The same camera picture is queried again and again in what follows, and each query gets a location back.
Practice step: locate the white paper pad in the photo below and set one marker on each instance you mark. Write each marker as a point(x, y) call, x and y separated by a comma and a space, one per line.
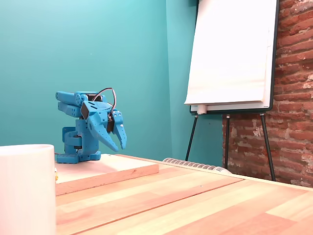
point(230, 54)

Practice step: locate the white ceramic mug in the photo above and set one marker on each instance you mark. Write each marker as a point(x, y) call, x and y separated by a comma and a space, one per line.
point(24, 191)

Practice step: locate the white cylindrical marker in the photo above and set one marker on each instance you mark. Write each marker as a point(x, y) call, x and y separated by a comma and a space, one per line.
point(202, 109)

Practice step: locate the white radiator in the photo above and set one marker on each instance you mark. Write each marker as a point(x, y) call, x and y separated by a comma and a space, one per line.
point(195, 165)

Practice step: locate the flipchart easel dark frame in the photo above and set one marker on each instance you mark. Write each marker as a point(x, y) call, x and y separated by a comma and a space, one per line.
point(269, 147)

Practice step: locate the light wooden board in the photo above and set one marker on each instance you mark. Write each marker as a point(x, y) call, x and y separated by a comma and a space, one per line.
point(110, 169)

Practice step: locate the white yellow sweet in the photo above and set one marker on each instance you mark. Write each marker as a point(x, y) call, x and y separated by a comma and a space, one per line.
point(56, 176)

